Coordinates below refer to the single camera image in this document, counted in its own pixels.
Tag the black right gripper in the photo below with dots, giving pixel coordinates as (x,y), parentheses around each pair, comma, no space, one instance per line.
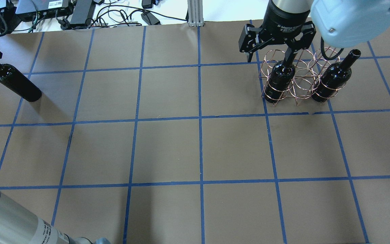
(285,20)

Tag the dark wine bottle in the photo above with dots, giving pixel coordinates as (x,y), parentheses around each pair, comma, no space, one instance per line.
(278,81)
(14,80)

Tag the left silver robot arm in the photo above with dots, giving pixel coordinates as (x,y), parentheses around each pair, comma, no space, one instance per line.
(37,205)

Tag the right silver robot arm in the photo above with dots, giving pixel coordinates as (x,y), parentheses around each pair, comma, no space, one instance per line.
(341,24)

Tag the dark wine bottle in rack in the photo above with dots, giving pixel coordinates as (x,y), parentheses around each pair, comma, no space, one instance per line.
(278,81)

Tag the copper wire wine rack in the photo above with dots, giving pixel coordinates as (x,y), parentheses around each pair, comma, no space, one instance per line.
(309,68)

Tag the aluminium frame post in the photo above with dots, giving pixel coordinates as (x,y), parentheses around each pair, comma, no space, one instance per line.
(195,13)

